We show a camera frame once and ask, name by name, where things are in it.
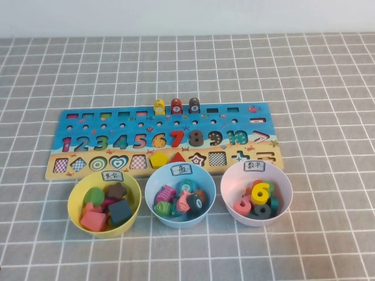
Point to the teal wooden fish number two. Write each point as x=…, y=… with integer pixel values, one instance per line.
x=187, y=186

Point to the dark wooden fish number nine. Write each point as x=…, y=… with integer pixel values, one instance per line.
x=195, y=202

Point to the yellow wooden number six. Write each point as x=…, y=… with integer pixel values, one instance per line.
x=257, y=199

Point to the yellow wooden pentagon block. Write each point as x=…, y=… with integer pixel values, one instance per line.
x=159, y=160

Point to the dark teal wooden square block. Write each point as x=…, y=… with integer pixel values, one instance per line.
x=120, y=212

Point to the brown wooden fish number eight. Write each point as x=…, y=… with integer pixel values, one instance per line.
x=194, y=104

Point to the pink striped wooden fish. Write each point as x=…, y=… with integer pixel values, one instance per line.
x=164, y=193

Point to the green wooden number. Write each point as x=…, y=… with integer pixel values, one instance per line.
x=272, y=187

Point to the blue ocean wooden puzzle board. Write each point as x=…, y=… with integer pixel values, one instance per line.
x=112, y=121

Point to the red wooden fish number seven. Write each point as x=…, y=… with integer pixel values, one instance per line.
x=177, y=105

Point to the paper label on blue bowl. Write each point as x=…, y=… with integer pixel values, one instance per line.
x=181, y=170

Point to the pink spotted wooden fish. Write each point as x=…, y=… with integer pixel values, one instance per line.
x=183, y=202

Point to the orange wooden fish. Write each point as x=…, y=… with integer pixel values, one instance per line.
x=201, y=193

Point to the teal wooden number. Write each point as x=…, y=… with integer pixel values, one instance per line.
x=274, y=206

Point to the grey grid tablecloth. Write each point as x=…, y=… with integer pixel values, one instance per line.
x=322, y=87

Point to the red wooden triangle block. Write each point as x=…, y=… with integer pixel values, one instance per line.
x=178, y=158

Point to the pink wooden trapezoid block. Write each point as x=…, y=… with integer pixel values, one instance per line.
x=93, y=221

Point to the teal green wooden fish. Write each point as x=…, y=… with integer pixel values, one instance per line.
x=175, y=213

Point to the paper label on pink bowl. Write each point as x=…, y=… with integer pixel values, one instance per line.
x=255, y=166

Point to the coral wooden heart block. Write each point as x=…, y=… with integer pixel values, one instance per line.
x=89, y=208

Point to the brown wooden star block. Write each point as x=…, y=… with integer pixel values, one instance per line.
x=116, y=191

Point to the light blue plastic bowl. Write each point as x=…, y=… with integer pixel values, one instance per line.
x=181, y=222

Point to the yellow wooden fish piece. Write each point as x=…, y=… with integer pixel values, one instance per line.
x=159, y=108

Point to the orange wooden number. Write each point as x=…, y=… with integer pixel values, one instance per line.
x=248, y=191

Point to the dark grey wooden number nine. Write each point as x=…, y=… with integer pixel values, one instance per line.
x=255, y=216

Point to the pale pink plastic bowl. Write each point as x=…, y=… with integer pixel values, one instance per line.
x=231, y=181

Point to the pink wooden number five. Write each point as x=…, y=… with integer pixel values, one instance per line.
x=243, y=209

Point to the green wooden circle block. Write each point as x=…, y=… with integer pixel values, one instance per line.
x=93, y=195

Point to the paper label on yellow bowl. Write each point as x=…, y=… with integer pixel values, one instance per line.
x=112, y=176

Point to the green and yellow wooden fish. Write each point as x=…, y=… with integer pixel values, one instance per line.
x=162, y=208

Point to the magenta wooden block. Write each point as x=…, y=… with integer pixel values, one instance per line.
x=107, y=202

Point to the yellow plastic bowl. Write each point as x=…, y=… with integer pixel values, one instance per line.
x=73, y=211

